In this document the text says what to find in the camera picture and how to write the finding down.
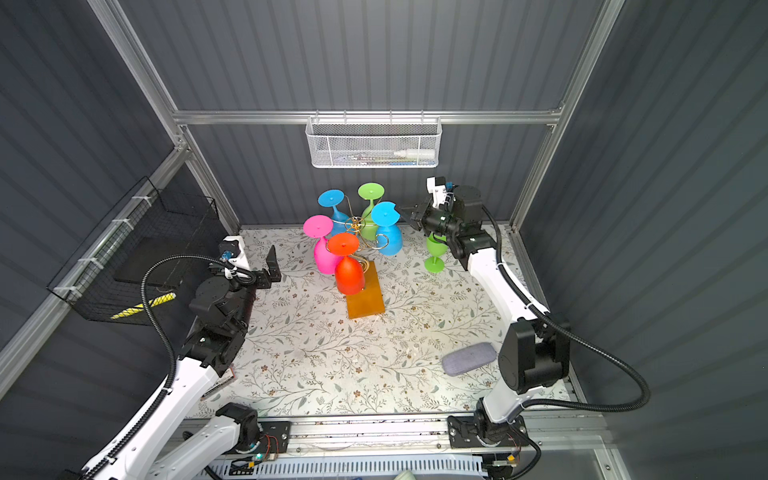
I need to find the black wire side basket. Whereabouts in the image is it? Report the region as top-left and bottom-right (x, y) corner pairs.
(47, 179), (225, 325)

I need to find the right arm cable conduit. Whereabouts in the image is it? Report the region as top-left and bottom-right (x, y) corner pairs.
(479, 203), (653, 414)

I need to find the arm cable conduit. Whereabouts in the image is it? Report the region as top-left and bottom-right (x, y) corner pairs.
(479, 203), (653, 414)
(83, 254), (253, 480)

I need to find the orange wooden rack base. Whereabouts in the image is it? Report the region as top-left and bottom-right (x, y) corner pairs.
(346, 262), (386, 320)

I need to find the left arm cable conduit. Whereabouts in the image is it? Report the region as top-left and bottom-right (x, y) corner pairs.
(83, 254), (253, 480)

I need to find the grey oblong case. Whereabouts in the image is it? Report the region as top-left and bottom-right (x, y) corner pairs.
(441, 342), (497, 377)

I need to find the pink wine glass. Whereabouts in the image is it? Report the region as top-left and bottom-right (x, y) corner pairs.
(303, 215), (341, 275)

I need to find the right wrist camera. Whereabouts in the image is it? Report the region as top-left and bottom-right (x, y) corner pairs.
(426, 176), (449, 209)

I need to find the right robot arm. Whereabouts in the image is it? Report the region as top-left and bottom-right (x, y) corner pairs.
(409, 177), (570, 446)

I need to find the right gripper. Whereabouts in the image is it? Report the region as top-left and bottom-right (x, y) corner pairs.
(396, 201), (461, 241)

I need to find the aluminium frame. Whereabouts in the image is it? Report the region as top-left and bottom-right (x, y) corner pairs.
(0, 0), (631, 480)

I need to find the front mounting rail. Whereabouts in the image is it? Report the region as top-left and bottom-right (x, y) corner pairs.
(195, 410), (630, 479)

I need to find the gold wire glass rack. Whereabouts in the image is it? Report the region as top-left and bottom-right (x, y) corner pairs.
(343, 216), (389, 252)

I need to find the white mesh wall basket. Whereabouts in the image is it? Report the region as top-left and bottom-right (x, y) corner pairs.
(305, 117), (443, 169)

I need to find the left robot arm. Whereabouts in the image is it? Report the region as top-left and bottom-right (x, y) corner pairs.
(58, 236), (282, 479)

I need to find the green wine glass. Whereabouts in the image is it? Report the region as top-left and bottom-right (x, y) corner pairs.
(424, 233), (449, 273)
(358, 182), (385, 242)

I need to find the red wine glass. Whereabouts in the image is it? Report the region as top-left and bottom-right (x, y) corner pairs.
(328, 233), (365, 295)

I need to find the blue wine glass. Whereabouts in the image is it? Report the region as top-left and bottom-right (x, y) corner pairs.
(318, 189), (350, 237)
(371, 201), (403, 256)

